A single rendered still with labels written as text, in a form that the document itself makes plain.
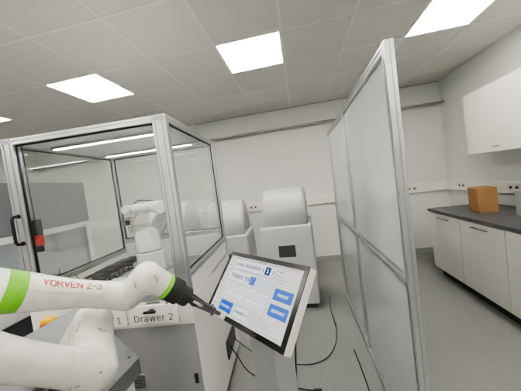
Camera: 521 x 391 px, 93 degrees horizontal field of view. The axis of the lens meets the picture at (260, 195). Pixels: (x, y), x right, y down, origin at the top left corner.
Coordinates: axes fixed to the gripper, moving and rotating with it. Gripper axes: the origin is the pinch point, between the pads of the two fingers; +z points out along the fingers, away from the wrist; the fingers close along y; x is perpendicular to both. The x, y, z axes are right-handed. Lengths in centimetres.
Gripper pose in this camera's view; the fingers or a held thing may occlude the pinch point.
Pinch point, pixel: (219, 313)
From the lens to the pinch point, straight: 117.4
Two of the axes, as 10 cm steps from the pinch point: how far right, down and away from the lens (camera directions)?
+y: -5.8, 0.5, 8.1
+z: 6.7, 5.9, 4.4
